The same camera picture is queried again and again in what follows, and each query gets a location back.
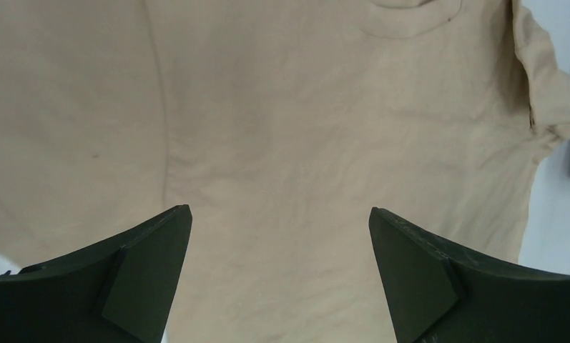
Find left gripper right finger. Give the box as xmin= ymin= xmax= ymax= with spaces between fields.
xmin=368 ymin=208 xmax=570 ymax=343

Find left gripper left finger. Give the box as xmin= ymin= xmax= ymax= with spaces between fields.
xmin=0 ymin=205 xmax=192 ymax=342

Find beige t shirt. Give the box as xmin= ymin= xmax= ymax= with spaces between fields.
xmin=0 ymin=1 xmax=570 ymax=342

